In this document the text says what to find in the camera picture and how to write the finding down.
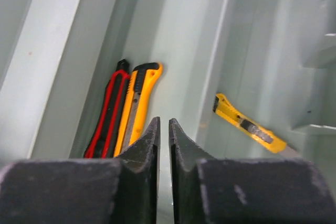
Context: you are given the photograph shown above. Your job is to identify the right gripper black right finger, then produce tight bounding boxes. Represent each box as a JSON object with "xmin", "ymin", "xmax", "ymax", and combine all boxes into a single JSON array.
[{"xmin": 169, "ymin": 119, "xmax": 335, "ymax": 223}]

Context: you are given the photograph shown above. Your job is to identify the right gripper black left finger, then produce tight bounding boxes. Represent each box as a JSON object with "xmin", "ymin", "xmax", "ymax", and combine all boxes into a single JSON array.
[{"xmin": 1, "ymin": 117, "xmax": 160, "ymax": 223}]

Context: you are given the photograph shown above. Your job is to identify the green translucent tool box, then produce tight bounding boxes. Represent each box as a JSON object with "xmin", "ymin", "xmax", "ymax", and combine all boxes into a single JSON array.
[{"xmin": 0, "ymin": 0, "xmax": 336, "ymax": 162}]

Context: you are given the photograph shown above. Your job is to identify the yellow black utility knife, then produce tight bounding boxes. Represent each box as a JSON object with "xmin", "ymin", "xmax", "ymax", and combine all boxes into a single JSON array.
[
  {"xmin": 113, "ymin": 62, "xmax": 163, "ymax": 157},
  {"xmin": 213, "ymin": 93, "xmax": 301, "ymax": 158}
]

